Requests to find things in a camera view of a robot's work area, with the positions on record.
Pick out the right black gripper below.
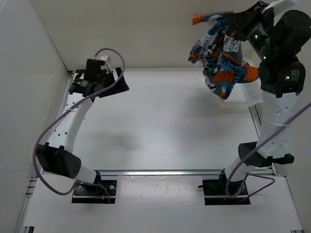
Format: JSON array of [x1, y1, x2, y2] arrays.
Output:
[[225, 1, 276, 61]]

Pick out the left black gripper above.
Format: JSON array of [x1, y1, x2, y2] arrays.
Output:
[[97, 67, 129, 98]]

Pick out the colourful patterned shorts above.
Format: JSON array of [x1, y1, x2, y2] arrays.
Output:
[[188, 12, 259, 100]]

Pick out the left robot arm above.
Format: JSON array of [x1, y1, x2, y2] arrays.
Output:
[[35, 59, 129, 194]]

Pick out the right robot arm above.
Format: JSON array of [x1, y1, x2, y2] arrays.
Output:
[[218, 0, 311, 194]]

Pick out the white plastic basket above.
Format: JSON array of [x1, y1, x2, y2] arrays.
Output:
[[218, 58, 264, 109]]

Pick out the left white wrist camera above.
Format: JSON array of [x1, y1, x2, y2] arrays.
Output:
[[95, 55, 111, 74]]

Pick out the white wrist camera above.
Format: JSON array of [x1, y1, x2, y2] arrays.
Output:
[[261, 0, 298, 15], [95, 55, 111, 74]]

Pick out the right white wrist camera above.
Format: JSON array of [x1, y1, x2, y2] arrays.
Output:
[[261, 0, 298, 15]]

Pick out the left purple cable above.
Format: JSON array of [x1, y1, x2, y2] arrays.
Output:
[[34, 48, 126, 196]]

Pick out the aluminium front rail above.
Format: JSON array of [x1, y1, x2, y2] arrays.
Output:
[[99, 169, 222, 176]]

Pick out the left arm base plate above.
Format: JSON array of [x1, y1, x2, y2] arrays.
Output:
[[71, 177, 118, 204]]

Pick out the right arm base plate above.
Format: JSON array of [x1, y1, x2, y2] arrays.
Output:
[[198, 180, 251, 206]]

